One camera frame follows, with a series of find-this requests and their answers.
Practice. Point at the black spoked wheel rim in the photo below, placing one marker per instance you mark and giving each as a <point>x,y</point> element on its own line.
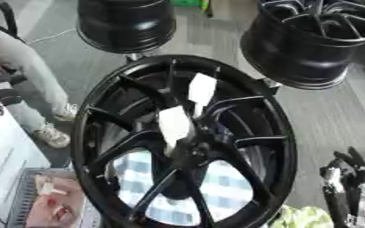
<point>305,50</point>

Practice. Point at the person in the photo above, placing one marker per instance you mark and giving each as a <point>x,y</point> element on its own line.
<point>24,74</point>

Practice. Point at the green and white cloth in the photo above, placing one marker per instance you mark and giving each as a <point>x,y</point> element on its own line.
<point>300,218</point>

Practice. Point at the black wheel rim barrel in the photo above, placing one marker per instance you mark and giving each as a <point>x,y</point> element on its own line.
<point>126,23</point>

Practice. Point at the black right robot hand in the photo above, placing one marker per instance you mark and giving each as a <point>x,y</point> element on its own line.
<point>358,172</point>

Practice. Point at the white pin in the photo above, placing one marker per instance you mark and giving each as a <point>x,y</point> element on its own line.
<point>173,124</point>

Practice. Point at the black spoked wheel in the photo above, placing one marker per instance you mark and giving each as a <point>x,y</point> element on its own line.
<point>253,142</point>

